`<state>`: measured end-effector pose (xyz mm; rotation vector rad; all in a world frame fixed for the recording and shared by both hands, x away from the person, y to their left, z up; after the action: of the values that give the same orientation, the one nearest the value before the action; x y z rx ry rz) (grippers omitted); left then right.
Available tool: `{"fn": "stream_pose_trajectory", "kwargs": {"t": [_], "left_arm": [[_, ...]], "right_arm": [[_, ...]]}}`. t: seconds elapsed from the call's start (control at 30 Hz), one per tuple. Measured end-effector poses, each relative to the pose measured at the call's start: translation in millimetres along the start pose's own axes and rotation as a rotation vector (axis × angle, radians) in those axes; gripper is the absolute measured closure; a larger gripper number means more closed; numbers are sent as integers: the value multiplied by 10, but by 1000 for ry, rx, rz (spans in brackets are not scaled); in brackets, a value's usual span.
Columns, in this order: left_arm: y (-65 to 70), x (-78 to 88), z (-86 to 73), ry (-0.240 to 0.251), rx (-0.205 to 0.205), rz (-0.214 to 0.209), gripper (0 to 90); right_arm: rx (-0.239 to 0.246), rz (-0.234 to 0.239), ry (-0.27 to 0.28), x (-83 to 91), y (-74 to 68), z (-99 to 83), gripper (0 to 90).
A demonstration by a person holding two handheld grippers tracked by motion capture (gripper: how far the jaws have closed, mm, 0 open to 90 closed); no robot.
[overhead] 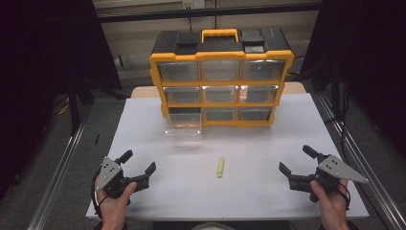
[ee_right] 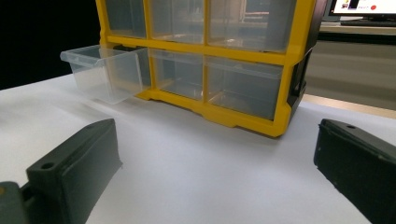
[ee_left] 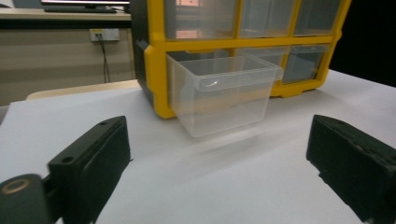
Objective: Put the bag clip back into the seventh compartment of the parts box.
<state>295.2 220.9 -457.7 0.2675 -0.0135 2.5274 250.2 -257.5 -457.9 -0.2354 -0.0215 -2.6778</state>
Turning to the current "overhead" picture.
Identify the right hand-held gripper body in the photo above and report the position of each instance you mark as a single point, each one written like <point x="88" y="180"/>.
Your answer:
<point x="335" y="172"/>

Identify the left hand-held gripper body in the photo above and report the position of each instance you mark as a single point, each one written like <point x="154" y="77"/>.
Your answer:
<point x="110" y="174"/>

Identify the clear plastic drawer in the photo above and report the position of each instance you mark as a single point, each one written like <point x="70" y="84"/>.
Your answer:
<point x="184" y="126"/>

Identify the yellow-green marker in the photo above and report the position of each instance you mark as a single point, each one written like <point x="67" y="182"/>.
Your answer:
<point x="220" y="167"/>

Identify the person's right hand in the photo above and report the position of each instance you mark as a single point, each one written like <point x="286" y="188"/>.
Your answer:
<point x="332" y="204"/>

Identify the person's left hand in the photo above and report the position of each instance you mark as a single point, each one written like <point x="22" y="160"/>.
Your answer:
<point x="113" y="207"/>

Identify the small black floor piece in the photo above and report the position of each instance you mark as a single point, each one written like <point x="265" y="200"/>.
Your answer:
<point x="97" y="139"/>

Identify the black stand leg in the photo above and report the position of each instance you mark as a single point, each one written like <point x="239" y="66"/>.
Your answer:
<point x="74" y="108"/>

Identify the person's light clothing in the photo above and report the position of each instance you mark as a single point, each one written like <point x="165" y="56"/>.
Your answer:
<point x="213" y="226"/>

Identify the set of clear organizer drawers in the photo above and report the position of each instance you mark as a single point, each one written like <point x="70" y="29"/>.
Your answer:
<point x="220" y="94"/>

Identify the dark curtain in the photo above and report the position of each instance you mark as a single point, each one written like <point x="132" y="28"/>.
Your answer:
<point x="41" y="64"/>
<point x="367" y="57"/>

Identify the yellow black organizer case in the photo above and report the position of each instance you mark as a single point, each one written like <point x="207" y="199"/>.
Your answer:
<point x="220" y="44"/>

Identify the black horizontal bar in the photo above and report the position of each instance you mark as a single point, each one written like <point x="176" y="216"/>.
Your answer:
<point x="204" y="12"/>

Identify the aluminium floor rail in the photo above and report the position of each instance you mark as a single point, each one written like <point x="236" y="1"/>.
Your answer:
<point x="54" y="179"/>
<point x="360" y="153"/>

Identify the white wall outlet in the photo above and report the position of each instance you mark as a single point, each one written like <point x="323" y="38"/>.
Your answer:
<point x="193" y="4"/>

